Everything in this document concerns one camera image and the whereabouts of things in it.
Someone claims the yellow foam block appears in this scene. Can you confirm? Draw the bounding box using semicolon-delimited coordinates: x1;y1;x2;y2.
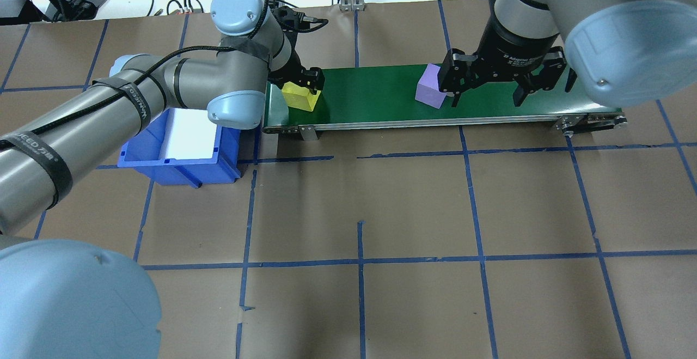
282;81;323;113

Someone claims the purple foam block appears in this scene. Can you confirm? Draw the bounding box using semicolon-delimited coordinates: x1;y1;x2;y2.
415;64;455;110

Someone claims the green conveyor belt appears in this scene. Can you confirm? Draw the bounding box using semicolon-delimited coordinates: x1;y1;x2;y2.
261;64;628;143

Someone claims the blue plastic storage bin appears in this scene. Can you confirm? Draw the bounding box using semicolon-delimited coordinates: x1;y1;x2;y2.
117;106;244;189

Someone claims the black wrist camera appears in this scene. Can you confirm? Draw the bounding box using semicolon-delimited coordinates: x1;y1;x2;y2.
272;8;315;36

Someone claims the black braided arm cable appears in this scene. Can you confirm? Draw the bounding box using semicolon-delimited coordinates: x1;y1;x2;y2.
0;16;330;150

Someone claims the black stand base plate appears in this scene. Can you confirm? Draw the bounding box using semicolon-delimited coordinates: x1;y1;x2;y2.
0;0;45;25

